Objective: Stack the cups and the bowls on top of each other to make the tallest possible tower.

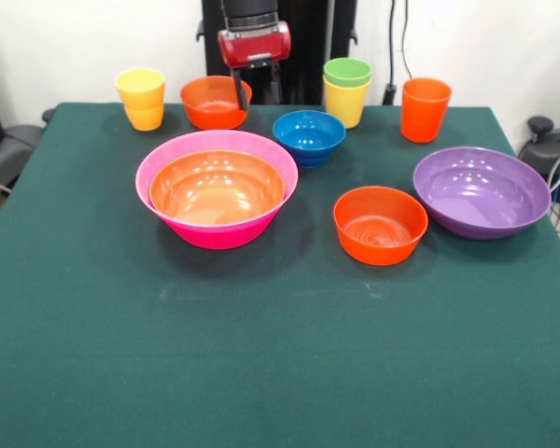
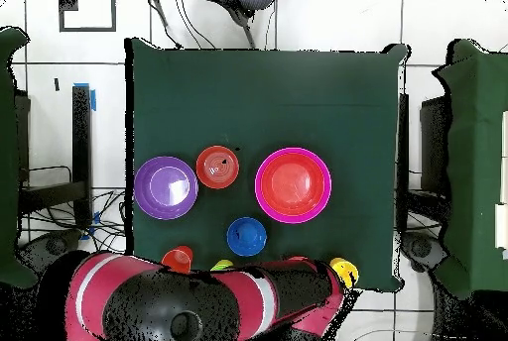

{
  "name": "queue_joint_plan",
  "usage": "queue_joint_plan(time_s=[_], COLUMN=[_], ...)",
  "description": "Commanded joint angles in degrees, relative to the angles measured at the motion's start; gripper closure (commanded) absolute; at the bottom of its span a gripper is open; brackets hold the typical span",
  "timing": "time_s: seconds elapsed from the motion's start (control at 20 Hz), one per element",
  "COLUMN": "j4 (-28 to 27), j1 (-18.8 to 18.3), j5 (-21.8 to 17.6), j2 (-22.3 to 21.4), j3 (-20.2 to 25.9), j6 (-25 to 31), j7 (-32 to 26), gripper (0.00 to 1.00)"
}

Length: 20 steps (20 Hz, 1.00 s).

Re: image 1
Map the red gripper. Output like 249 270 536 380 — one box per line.
217 20 293 112

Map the small orange plastic bowl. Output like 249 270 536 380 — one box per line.
179 75 254 132
332 185 429 268

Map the blue plastic bowl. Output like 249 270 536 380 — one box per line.
272 109 347 170

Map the green plastic cup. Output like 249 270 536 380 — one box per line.
322 57 374 90

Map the yellow plastic cup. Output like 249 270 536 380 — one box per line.
114 67 166 109
323 75 372 131

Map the large orange plastic bowl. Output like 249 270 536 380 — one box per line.
148 149 287 228

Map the large pink plastic bowl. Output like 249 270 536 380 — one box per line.
134 129 300 251

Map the light orange plastic cup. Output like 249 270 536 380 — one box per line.
123 100 165 133

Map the black stand base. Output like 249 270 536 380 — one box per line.
0 107 57 192
516 116 560 206

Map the purple plastic bowl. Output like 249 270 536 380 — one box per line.
412 146 553 242

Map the dark green tablecloth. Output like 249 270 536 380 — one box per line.
0 101 560 448

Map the thick black cable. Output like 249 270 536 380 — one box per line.
383 0 399 106

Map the thin black cable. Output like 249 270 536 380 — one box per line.
400 0 415 80

